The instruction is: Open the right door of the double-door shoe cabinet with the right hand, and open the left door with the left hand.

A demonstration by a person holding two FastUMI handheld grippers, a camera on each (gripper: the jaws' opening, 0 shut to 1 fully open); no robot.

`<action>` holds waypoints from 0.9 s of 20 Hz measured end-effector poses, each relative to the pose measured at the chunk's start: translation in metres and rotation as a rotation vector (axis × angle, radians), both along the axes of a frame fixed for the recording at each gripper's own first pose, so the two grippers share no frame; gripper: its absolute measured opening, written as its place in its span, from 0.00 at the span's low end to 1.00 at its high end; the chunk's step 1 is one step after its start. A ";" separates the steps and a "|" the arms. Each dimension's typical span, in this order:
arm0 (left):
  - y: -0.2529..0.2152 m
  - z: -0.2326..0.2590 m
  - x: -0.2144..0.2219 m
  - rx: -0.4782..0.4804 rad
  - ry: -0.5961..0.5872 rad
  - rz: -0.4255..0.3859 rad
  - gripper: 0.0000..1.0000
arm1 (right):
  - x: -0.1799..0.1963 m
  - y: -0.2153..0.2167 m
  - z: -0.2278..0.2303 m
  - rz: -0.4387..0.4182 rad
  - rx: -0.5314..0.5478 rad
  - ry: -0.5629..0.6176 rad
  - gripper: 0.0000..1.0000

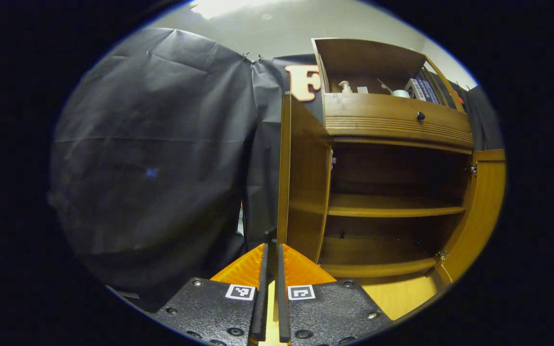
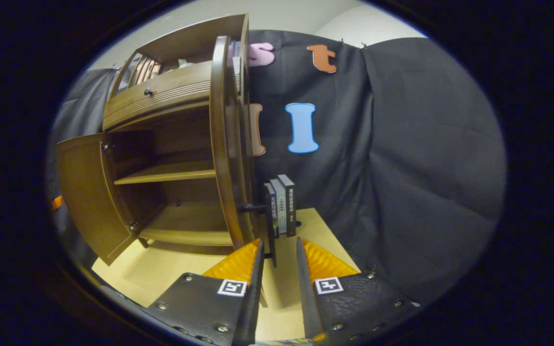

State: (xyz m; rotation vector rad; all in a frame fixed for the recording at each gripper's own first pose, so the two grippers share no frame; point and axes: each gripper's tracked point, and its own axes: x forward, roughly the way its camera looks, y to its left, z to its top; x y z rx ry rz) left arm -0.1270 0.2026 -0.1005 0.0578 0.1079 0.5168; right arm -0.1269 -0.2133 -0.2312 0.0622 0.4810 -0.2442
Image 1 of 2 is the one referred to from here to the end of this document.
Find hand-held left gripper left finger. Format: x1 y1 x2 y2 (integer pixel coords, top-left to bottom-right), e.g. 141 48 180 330
154 243 270 346

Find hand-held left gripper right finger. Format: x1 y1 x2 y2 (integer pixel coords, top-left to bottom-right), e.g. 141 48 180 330
277 243 393 346

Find wooden shoe cabinet door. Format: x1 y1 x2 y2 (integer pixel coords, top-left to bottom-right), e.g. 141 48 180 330
443 149 507 284
277 91 333 265

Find wooden double-door shoe cabinet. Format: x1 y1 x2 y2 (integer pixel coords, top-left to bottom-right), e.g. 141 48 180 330
312 37 475 279

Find cabinet inner shelf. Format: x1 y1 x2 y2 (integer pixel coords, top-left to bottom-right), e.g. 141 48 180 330
327 194 466 218

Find black backdrop cloth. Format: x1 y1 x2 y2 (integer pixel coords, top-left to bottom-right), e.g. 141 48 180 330
49 28 504 308

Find wooden drawer front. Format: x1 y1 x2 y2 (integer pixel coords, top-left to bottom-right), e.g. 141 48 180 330
324 92 475 148

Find white book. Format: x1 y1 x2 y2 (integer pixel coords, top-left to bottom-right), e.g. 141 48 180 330
404 78 424 101

